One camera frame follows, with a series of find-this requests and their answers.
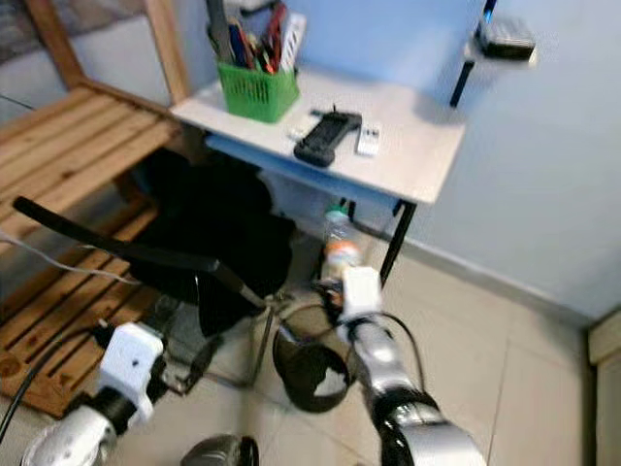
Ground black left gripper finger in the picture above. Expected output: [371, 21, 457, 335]
[183, 335, 217, 388]

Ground orange juice bottle green cap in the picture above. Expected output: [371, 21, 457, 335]
[321, 205, 363, 284]

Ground black round trash bin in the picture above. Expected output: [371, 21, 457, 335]
[271, 301, 356, 416]

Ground grey left robot leg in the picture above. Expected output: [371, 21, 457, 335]
[179, 433, 259, 466]

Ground black office chair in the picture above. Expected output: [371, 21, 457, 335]
[14, 149, 299, 338]

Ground black handheld controller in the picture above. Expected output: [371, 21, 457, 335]
[292, 108, 364, 169]

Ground white remote control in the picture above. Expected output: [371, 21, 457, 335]
[354, 122, 383, 159]

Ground white desk black legs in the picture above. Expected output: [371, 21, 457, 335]
[169, 65, 469, 284]

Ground green plastic basket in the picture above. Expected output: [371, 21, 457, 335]
[215, 60, 301, 125]

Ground white power strip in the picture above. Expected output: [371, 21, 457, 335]
[279, 12, 309, 74]

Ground red pen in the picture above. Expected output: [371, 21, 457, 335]
[258, 3, 290, 74]

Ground beige cabinet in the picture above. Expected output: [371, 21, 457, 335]
[586, 309, 621, 466]

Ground grey hand tool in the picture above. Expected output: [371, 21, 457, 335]
[207, 0, 238, 67]

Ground black router with antenna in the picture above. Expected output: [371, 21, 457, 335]
[449, 12, 539, 109]

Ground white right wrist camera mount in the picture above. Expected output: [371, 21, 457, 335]
[339, 266, 385, 328]

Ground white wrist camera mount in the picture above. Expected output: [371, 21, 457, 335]
[339, 266, 385, 328]
[94, 321, 165, 430]

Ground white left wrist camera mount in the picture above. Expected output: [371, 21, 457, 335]
[94, 321, 165, 430]

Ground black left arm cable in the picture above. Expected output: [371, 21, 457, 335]
[0, 328, 108, 466]

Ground thin white cable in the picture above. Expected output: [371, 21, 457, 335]
[0, 233, 103, 288]

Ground wooden slatted bed frame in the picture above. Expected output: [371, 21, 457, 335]
[0, 0, 193, 420]

